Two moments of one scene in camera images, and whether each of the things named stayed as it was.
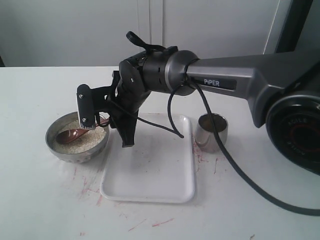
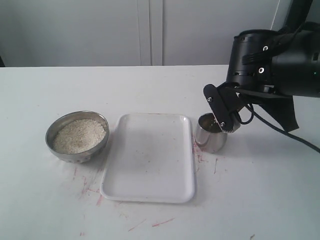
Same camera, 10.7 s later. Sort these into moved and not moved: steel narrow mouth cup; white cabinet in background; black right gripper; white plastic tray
Moved: black right gripper
Not moved: white plastic tray; white cabinet in background; steel narrow mouth cup
